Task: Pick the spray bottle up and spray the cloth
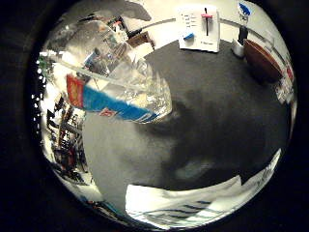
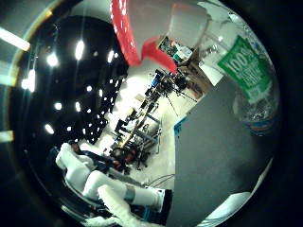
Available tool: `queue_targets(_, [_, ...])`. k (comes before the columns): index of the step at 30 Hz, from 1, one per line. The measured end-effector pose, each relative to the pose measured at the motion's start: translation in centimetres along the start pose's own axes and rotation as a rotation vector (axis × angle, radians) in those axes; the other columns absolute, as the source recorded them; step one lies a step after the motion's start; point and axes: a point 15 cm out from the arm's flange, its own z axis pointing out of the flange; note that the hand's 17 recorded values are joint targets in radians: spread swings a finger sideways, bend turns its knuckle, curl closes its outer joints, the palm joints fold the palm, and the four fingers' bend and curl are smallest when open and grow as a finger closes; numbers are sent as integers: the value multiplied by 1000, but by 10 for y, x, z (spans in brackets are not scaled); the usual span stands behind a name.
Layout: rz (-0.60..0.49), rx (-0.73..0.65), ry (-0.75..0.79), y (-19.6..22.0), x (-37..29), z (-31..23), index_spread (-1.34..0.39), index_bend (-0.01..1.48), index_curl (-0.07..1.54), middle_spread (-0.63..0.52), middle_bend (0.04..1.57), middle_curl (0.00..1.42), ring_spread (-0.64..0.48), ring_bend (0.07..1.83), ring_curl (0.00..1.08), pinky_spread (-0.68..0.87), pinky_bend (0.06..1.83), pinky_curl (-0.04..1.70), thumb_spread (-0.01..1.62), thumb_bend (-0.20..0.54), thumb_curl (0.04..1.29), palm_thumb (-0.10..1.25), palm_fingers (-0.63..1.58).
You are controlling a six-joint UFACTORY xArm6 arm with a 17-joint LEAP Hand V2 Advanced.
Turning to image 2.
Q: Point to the metal equipment rack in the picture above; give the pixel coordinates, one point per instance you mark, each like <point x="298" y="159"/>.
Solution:
<point x="142" y="119"/>

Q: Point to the seated person in dark jacket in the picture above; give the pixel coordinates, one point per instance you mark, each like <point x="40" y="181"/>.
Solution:
<point x="94" y="157"/>

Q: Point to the cluttered storage shelf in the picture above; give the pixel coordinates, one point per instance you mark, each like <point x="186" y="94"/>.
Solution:
<point x="180" y="53"/>

